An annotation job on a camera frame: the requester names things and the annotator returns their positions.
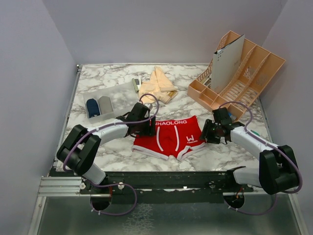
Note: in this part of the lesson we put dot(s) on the peach desk organizer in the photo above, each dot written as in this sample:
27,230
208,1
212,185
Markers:
256,69

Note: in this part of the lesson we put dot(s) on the navy rolled underwear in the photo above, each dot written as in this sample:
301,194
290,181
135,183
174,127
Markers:
92,108

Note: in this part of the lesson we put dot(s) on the red boxer underwear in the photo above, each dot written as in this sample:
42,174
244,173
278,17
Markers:
178,138

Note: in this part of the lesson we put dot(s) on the grey rolled underwear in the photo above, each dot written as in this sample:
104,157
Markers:
105,105

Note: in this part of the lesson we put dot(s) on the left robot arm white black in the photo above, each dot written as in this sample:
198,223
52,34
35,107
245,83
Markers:
79,149

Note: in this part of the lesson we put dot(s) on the blue capped small bottle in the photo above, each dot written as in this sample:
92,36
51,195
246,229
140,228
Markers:
233,117

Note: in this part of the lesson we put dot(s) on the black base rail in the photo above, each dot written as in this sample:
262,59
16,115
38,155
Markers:
165,187

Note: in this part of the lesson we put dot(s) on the aluminium frame rail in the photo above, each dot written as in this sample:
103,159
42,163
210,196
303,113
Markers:
60,209

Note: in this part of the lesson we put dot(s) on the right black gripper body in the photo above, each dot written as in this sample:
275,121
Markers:
214,135

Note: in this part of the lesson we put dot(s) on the clear plastic storage box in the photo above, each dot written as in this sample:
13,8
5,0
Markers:
123,98

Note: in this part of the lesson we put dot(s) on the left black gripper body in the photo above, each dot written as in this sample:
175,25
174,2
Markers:
144,128

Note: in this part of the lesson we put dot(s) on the white folder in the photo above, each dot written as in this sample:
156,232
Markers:
225,62

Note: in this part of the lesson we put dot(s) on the beige underwear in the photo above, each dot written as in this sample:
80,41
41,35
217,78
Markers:
159,85

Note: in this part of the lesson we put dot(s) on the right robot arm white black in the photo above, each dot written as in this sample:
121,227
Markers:
277,170

